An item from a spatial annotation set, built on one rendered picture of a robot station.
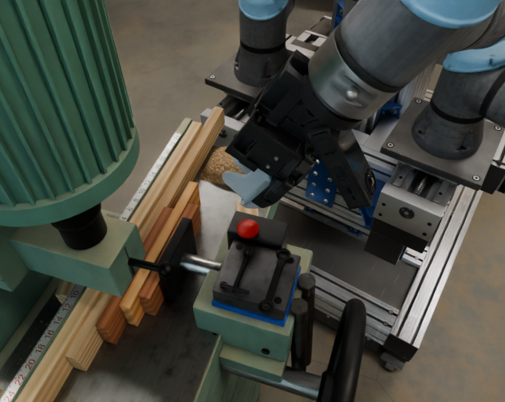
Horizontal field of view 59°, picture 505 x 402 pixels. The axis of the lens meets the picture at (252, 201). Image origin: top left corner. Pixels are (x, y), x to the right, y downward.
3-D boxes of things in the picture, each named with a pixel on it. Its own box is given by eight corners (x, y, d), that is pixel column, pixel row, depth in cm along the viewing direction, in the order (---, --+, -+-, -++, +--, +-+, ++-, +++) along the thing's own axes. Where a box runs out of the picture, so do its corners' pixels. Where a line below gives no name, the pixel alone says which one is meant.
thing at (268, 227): (284, 327, 58) (286, 307, 54) (204, 304, 60) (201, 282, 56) (307, 247, 66) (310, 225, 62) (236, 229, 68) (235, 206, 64)
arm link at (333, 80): (408, 59, 41) (399, 113, 36) (373, 92, 44) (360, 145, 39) (343, 8, 39) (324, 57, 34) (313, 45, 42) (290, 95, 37)
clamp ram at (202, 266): (211, 313, 65) (207, 281, 58) (165, 299, 67) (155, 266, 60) (232, 263, 71) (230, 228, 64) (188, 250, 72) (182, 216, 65)
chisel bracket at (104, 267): (124, 305, 57) (108, 269, 51) (31, 275, 60) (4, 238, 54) (151, 258, 62) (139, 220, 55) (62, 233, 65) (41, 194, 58)
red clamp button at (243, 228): (254, 242, 60) (254, 238, 59) (234, 236, 61) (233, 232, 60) (261, 225, 62) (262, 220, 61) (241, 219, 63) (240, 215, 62)
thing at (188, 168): (86, 372, 60) (77, 360, 57) (73, 367, 61) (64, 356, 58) (225, 123, 94) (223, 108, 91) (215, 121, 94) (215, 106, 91)
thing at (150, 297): (155, 316, 65) (149, 298, 61) (144, 313, 66) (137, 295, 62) (201, 224, 76) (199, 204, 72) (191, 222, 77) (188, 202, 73)
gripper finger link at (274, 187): (258, 180, 53) (298, 140, 47) (270, 188, 54) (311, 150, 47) (245, 210, 50) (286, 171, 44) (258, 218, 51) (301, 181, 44)
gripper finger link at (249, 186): (211, 183, 56) (246, 142, 49) (250, 207, 57) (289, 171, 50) (202, 200, 54) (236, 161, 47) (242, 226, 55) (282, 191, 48)
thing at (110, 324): (116, 344, 63) (107, 329, 59) (104, 340, 63) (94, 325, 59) (179, 227, 76) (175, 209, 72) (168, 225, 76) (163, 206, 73)
